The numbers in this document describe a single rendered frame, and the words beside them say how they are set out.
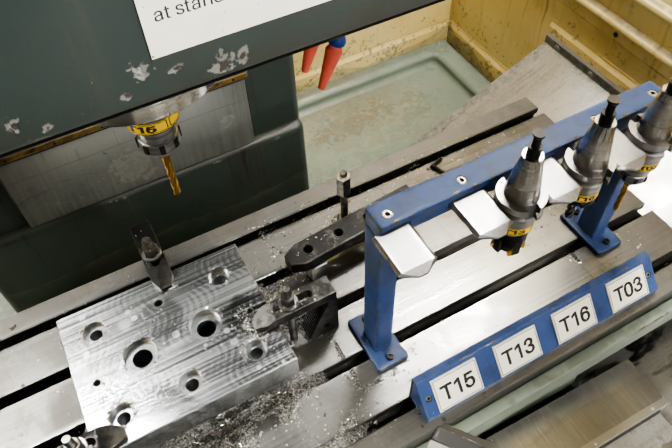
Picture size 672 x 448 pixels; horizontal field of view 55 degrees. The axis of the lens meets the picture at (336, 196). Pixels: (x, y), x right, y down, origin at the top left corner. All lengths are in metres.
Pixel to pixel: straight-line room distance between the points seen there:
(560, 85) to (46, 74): 1.40
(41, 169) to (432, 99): 1.11
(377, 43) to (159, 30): 1.61
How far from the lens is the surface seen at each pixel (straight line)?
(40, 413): 1.11
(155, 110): 0.52
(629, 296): 1.14
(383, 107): 1.86
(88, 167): 1.24
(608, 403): 1.27
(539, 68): 1.66
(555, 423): 1.21
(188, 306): 1.01
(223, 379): 0.94
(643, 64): 1.52
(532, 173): 0.77
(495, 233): 0.79
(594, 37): 1.59
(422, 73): 1.98
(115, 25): 0.32
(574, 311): 1.08
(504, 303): 1.11
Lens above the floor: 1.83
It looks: 50 degrees down
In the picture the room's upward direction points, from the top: 2 degrees counter-clockwise
